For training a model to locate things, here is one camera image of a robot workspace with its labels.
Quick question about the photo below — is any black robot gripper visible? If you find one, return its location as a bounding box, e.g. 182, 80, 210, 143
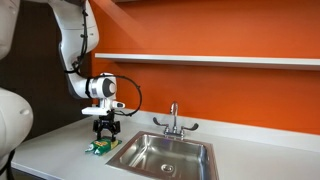
93, 112, 121, 142

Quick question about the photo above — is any green Lays chips packet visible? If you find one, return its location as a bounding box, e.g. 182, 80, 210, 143
85, 138, 122, 156

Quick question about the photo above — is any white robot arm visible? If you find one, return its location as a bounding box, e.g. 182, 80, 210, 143
0, 0, 116, 180

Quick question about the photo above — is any stainless steel sink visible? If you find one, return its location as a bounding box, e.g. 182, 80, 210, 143
107, 131, 219, 180

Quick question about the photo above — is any chrome sink faucet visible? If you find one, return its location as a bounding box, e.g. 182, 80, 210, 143
153, 101, 199, 139

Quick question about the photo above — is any dark wood cabinet panel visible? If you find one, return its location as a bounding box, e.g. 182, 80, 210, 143
0, 0, 91, 139

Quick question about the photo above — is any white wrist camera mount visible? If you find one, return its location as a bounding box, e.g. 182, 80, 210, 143
81, 98, 125, 116

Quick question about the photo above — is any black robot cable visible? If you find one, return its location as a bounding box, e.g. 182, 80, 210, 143
63, 0, 143, 118

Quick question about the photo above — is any white lower wall shelf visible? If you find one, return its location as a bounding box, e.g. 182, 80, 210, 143
95, 53, 320, 71

